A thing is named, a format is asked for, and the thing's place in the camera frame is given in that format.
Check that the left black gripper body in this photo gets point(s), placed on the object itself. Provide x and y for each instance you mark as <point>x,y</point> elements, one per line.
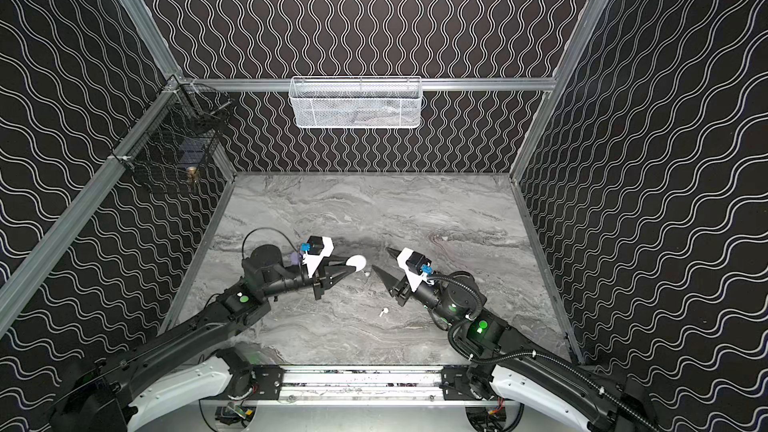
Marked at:
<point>320,277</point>

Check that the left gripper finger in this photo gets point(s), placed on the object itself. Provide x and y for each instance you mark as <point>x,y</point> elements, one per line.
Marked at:
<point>336,274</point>
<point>335,263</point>

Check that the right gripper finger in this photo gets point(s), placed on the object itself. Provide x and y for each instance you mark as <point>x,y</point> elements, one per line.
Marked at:
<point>389,281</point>
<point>394,253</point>

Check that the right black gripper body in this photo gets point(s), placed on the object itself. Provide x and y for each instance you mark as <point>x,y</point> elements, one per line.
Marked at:
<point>402,288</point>

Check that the white round charging case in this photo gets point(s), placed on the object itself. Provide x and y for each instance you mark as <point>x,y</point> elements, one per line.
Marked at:
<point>358,262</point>

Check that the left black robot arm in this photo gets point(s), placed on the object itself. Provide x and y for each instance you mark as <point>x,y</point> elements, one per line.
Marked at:
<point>128,390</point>

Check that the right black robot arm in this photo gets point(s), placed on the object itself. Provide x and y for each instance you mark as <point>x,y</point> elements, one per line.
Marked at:
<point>504,364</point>

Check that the brass knob in basket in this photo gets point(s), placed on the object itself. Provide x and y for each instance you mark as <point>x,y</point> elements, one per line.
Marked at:
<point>192,175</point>

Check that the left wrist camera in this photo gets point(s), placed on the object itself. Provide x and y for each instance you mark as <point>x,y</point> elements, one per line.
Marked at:
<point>313,251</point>

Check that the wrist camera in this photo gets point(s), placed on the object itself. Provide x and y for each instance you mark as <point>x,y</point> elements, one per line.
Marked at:
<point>313,251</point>
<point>417,267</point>

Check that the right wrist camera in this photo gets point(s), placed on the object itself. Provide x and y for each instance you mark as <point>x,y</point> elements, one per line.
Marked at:
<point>417,267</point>

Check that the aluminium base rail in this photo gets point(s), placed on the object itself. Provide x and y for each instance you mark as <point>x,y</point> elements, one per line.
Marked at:
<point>436,385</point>

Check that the white wire mesh basket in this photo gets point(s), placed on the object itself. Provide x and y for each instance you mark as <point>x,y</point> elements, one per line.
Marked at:
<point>356,102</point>

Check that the black wire basket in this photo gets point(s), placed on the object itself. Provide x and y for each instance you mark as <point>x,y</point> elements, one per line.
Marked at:
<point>186,133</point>

